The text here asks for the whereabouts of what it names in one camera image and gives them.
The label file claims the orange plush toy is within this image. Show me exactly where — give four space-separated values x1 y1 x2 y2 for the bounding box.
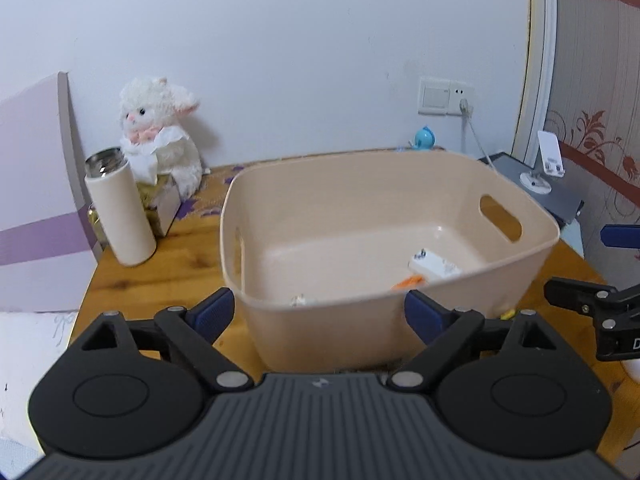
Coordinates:
392 274 426 290

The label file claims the white rectangular box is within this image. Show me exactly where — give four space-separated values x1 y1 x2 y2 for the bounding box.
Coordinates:
408 249 462 281

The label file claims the black box yellow top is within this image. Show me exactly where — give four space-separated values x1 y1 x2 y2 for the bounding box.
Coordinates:
500 309 516 321

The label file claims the dark grey laptop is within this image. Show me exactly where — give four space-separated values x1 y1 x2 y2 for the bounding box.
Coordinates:
489 153 584 226

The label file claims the white phone stand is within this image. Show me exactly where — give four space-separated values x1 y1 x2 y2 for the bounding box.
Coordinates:
520 130 565 195

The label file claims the tissue box with tissue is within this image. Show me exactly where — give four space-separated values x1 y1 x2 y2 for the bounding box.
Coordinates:
120 128 182 238

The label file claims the beige plastic storage bin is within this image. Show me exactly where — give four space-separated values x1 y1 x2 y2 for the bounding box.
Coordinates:
220 151 560 373

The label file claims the gold foil packet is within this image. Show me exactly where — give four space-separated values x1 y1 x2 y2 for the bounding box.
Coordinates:
87 205 108 248

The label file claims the purple white board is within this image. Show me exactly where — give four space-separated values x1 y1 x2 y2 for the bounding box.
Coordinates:
1 73 100 312

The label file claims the cream thermos bottle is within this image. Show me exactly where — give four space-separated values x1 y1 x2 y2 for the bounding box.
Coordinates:
85 148 156 266

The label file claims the blue figurine toy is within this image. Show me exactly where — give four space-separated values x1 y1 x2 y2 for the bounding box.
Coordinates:
409 126 436 151

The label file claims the white plush lamb toy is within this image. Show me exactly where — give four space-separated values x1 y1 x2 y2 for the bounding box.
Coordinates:
119 78 203 200

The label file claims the white plug and cable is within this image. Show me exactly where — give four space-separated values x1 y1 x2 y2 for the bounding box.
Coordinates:
458 97 499 174

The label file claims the white wall switch socket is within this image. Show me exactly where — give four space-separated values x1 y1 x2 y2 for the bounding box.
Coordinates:
418 77 475 116

